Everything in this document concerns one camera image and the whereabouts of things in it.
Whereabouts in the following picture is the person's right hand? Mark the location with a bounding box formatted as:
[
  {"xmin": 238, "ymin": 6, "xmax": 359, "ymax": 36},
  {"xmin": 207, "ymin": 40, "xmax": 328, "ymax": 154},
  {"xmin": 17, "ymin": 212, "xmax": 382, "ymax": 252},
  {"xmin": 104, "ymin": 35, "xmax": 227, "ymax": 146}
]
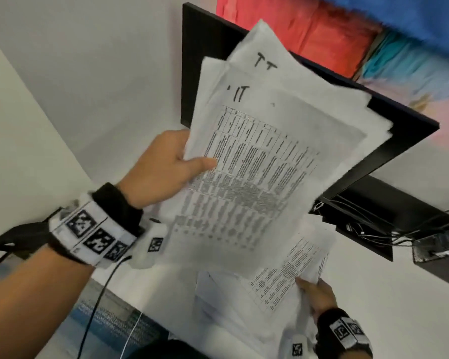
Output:
[{"xmin": 296, "ymin": 278, "xmax": 339, "ymax": 326}]

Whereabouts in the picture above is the person's left hand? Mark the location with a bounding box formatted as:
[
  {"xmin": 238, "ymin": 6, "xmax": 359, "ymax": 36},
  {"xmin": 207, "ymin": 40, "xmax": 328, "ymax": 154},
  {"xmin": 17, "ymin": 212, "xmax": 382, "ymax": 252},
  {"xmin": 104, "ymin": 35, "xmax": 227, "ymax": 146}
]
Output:
[{"xmin": 118, "ymin": 129, "xmax": 218, "ymax": 210}]

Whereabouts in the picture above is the printed paper sheet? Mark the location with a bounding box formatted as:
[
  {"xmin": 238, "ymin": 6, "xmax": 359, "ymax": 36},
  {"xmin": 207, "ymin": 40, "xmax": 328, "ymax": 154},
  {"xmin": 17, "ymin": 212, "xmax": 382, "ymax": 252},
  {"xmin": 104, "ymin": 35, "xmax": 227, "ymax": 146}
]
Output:
[{"xmin": 246, "ymin": 215, "xmax": 338, "ymax": 319}]

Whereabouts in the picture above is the stack of printed papers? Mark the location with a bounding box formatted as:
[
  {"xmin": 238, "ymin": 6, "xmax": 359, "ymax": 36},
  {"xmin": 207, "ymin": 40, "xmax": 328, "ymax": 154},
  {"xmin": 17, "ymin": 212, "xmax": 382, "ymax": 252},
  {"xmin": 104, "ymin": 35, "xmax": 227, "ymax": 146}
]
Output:
[{"xmin": 170, "ymin": 19, "xmax": 394, "ymax": 281}]

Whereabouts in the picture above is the person's left forearm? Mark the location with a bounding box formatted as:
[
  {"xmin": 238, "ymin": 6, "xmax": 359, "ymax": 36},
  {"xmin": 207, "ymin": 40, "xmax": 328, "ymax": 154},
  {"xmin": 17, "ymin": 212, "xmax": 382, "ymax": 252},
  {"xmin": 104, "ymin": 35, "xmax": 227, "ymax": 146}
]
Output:
[{"xmin": 0, "ymin": 250, "xmax": 95, "ymax": 359}]

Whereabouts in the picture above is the black wrist band with markers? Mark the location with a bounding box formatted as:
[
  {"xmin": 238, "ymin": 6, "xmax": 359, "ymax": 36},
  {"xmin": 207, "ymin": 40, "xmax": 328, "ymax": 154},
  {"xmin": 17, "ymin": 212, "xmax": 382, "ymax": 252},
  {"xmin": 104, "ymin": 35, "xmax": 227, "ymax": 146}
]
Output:
[
  {"xmin": 280, "ymin": 307, "xmax": 374, "ymax": 359},
  {"xmin": 0, "ymin": 182, "xmax": 170, "ymax": 270}
]

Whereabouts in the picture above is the pile of white paper sheets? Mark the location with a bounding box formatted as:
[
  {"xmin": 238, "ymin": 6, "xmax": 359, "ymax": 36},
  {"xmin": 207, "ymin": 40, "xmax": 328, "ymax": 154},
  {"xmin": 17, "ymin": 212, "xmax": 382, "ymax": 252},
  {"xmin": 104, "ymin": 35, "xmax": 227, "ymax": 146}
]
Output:
[{"xmin": 194, "ymin": 270, "xmax": 319, "ymax": 349}]

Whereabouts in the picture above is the black monitor stand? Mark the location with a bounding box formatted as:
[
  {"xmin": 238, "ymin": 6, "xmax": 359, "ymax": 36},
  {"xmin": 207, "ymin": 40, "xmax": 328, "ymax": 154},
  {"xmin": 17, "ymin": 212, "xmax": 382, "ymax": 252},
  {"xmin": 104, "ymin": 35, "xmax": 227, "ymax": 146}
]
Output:
[{"xmin": 314, "ymin": 175, "xmax": 449, "ymax": 263}]

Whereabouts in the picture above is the black monitor with colourful screen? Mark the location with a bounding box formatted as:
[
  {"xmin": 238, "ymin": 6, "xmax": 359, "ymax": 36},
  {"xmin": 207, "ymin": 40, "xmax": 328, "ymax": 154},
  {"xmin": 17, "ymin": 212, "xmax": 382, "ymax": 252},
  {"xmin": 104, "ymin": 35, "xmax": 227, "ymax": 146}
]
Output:
[{"xmin": 181, "ymin": 0, "xmax": 449, "ymax": 203}]

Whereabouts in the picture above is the black box device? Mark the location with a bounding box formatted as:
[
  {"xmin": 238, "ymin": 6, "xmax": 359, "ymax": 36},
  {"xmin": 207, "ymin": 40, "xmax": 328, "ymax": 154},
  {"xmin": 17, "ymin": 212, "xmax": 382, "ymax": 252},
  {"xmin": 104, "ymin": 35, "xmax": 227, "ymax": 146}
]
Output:
[{"xmin": 412, "ymin": 220, "xmax": 449, "ymax": 293}]

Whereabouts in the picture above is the bundle of thin cables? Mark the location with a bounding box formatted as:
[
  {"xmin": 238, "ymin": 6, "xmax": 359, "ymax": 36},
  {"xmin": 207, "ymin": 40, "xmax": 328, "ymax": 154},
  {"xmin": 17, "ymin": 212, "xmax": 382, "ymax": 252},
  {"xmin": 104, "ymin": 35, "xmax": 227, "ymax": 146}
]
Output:
[{"xmin": 310, "ymin": 194, "xmax": 423, "ymax": 248}]

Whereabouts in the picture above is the black cable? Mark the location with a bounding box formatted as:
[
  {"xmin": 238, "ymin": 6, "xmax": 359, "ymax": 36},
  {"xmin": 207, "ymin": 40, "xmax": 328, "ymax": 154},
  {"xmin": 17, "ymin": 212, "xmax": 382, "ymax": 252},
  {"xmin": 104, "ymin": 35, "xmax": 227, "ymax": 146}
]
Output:
[{"xmin": 74, "ymin": 255, "xmax": 133, "ymax": 359}]

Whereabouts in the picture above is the thin white cable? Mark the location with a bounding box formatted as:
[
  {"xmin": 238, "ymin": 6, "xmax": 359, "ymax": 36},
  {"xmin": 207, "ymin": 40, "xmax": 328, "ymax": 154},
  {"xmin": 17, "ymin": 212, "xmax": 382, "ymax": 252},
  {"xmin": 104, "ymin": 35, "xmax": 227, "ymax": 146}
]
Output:
[{"xmin": 120, "ymin": 309, "xmax": 143, "ymax": 359}]

